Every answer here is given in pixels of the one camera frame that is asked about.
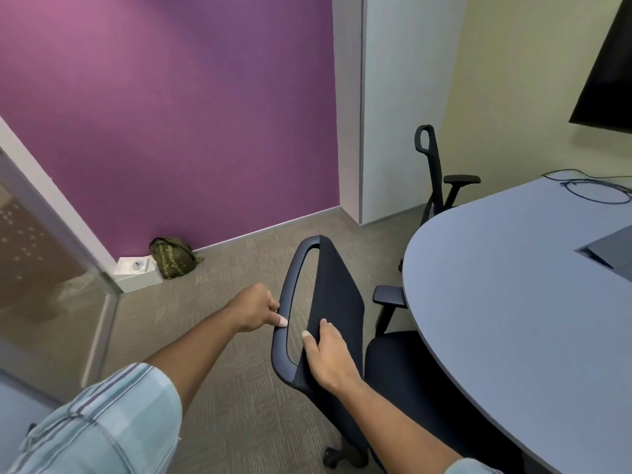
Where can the glass door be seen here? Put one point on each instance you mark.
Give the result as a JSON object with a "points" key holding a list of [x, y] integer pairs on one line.
{"points": [[44, 286]]}

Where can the black mesh office chair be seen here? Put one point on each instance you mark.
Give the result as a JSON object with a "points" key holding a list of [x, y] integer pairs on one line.
{"points": [[331, 310]]}

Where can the person's left thumb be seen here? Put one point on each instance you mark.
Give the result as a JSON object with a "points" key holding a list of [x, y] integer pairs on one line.
{"points": [[279, 319]]}

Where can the person's right thumb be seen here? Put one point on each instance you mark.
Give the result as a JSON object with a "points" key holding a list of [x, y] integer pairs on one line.
{"points": [[309, 343]]}

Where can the person's left forearm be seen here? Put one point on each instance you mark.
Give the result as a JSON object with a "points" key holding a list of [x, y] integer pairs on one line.
{"points": [[190, 360]]}

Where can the white box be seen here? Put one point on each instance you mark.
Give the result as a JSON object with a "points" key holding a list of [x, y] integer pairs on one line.
{"points": [[136, 273]]}

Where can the person's right forearm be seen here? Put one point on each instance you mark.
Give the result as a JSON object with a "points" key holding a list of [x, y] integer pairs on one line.
{"points": [[395, 422]]}

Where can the light plaid shirt sleeve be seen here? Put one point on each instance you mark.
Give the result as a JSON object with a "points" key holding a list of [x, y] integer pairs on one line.
{"points": [[98, 424]]}

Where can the green camouflage bag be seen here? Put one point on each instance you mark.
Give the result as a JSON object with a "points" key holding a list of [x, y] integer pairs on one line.
{"points": [[172, 256]]}

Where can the person's left hand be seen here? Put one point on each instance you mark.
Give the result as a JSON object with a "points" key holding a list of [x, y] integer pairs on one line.
{"points": [[252, 308]]}

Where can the black wall screen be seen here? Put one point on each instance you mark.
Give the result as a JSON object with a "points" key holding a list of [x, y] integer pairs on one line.
{"points": [[605, 78]]}

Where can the person's right hand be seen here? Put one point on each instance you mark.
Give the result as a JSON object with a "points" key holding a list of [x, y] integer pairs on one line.
{"points": [[334, 357]]}

